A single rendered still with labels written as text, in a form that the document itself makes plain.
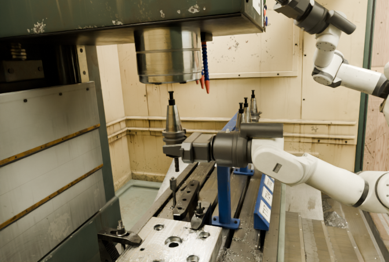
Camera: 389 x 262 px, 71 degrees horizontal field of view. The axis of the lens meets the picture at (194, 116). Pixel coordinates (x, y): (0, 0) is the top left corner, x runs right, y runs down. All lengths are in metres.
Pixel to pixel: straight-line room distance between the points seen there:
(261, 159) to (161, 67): 0.30
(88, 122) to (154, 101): 0.85
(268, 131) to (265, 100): 1.04
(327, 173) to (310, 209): 0.88
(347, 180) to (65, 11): 0.71
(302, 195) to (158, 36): 1.21
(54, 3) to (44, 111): 0.37
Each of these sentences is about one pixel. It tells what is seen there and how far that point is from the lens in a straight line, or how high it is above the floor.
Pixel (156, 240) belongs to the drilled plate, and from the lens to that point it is 0.84.
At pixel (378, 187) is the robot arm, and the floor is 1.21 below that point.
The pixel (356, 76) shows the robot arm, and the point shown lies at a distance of 1.25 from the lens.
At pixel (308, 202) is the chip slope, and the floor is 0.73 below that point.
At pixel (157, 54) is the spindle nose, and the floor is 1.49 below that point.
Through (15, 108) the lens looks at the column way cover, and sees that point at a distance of 0.89.
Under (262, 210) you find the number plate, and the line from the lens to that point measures 1.03.
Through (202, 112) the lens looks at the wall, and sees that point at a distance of 1.75.
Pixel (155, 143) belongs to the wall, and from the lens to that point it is 1.94.
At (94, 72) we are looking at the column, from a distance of 1.19.
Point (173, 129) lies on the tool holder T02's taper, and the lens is 0.69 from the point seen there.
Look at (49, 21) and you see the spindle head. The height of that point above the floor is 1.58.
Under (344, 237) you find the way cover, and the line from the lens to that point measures 1.41.
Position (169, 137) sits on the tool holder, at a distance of 0.68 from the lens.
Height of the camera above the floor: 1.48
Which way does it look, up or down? 12 degrees down
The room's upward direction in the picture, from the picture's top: 3 degrees counter-clockwise
